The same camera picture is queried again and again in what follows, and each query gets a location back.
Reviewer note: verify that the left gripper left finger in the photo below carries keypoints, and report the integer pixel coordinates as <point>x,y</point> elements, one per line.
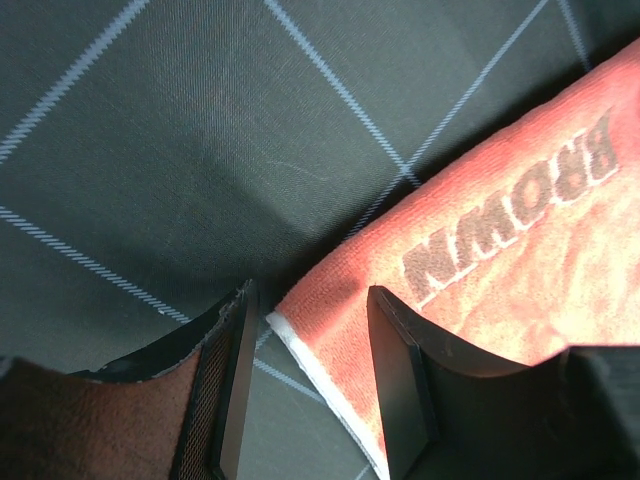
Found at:
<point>174,409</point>

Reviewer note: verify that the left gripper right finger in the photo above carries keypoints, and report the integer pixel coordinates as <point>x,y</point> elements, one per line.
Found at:
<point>452,410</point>

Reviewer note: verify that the pink brown towel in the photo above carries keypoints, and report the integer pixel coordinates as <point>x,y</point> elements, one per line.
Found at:
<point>526,244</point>

